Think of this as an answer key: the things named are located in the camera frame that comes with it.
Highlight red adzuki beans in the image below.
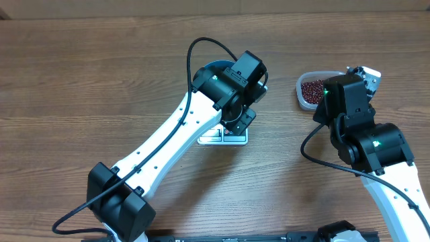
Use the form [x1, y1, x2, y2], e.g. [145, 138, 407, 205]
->
[300, 79, 325, 104]

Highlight clear plastic food container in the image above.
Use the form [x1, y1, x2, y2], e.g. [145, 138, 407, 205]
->
[296, 71, 343, 111]

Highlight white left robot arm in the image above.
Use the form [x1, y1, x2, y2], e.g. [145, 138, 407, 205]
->
[87, 51, 267, 241]

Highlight blue metal bowl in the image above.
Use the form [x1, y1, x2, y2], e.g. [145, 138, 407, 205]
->
[204, 60, 235, 71]

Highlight white digital kitchen scale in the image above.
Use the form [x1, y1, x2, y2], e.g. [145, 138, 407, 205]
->
[197, 124, 249, 145]

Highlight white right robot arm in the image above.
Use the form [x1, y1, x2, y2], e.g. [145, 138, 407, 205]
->
[313, 71, 429, 241]

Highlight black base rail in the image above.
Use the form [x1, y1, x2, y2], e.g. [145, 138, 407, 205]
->
[82, 220, 380, 242]

